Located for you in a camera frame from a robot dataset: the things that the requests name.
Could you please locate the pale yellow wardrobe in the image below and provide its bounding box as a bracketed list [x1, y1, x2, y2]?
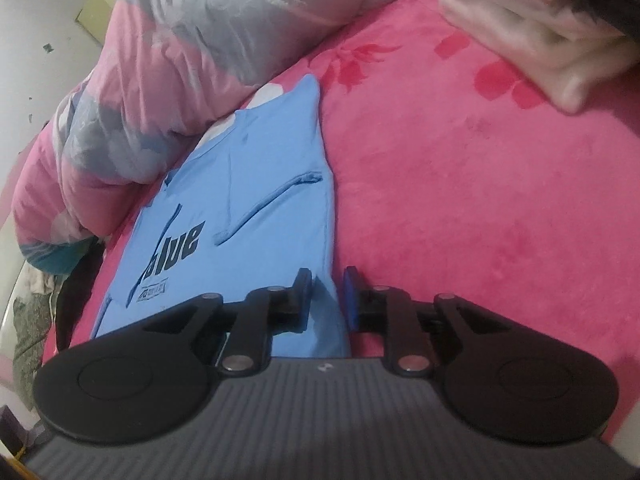
[75, 0, 132, 48]

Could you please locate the pink grey floral quilt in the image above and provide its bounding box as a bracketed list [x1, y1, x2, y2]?
[12, 0, 421, 273]

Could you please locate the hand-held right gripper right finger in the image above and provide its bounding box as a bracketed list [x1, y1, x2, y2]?
[342, 266, 506, 376]

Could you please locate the black garment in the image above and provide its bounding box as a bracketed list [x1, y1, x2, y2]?
[52, 237, 108, 356]

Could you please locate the light pink folded cloth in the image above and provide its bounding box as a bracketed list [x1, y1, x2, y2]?
[437, 0, 640, 113]

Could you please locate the pink floral bed sheet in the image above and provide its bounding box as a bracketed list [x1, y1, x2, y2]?
[45, 0, 640, 456]

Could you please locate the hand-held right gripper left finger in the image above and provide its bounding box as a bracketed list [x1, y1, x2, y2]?
[142, 267, 313, 376]

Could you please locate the floral pillow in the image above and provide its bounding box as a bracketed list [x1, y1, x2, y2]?
[10, 265, 66, 401]

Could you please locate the blue printed t-shirt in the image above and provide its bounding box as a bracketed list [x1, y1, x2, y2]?
[92, 74, 353, 358]

